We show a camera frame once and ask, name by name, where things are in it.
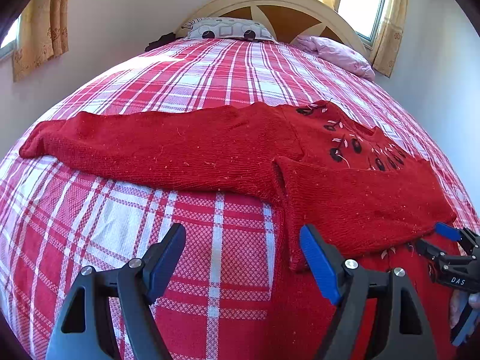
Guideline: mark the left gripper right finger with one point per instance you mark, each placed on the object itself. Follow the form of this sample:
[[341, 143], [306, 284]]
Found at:
[[377, 312]]

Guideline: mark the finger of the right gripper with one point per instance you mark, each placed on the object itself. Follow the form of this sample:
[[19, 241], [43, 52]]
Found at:
[[429, 251], [449, 232]]

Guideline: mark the red knit sweater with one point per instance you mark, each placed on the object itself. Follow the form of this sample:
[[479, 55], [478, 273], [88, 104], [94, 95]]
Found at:
[[364, 193]]

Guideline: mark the person's right hand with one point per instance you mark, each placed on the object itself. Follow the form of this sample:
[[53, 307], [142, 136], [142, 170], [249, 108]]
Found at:
[[456, 306]]

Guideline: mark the red white plaid bedspread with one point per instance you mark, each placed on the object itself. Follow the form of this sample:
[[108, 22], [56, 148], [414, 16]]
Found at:
[[56, 220]]

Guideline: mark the yellow curtain right of window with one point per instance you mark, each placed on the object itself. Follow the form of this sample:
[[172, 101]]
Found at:
[[387, 41]]

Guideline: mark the pink pillow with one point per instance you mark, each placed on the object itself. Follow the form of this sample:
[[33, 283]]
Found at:
[[336, 53]]

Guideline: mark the window behind headboard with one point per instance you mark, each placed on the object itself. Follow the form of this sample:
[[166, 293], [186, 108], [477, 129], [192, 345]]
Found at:
[[364, 16]]

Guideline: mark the cream wooden headboard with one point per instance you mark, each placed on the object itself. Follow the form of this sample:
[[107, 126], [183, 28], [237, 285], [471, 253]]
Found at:
[[285, 19]]

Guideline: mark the side window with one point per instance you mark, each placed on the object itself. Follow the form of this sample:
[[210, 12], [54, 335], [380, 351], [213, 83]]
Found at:
[[9, 42]]

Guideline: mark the grey patterned pillow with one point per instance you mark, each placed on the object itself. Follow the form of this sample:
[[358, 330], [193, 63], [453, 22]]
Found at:
[[225, 28]]

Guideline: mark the yellow curtain left window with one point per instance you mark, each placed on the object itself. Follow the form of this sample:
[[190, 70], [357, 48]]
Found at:
[[43, 35]]

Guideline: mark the black cloth beside bed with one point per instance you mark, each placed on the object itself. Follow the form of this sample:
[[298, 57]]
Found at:
[[162, 41]]

